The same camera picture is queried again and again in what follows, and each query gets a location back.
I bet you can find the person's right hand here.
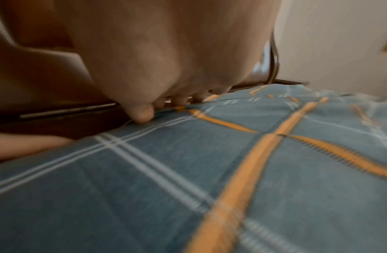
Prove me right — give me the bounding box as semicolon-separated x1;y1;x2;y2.
54;0;284;124

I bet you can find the blue plaid bed sheet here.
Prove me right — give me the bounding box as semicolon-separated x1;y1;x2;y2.
0;83;387;253

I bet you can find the pale patterned mattress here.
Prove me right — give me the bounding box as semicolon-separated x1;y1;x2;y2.
0;133;74;163

